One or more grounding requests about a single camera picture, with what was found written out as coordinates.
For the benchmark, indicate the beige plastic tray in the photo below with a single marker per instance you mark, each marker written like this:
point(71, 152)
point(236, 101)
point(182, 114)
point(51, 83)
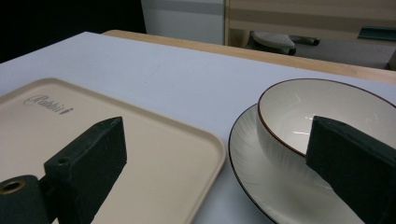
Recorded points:
point(155, 155)

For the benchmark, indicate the white table cover sheet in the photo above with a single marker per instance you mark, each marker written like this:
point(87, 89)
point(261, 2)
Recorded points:
point(186, 77)

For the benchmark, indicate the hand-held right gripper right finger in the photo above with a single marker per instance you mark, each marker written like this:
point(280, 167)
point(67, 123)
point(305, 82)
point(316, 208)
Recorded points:
point(351, 161)

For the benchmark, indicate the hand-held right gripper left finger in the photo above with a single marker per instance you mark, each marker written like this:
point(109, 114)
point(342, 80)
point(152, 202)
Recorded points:
point(90, 161)

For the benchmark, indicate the light wooden cabinet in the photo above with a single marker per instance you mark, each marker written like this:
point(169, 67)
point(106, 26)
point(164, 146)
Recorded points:
point(311, 18)

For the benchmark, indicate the white plate with dark rim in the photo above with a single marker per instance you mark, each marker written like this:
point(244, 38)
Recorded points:
point(264, 174)

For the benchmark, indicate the white bowl with dark rim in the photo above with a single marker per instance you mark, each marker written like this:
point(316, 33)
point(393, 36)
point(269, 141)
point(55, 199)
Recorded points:
point(327, 109)

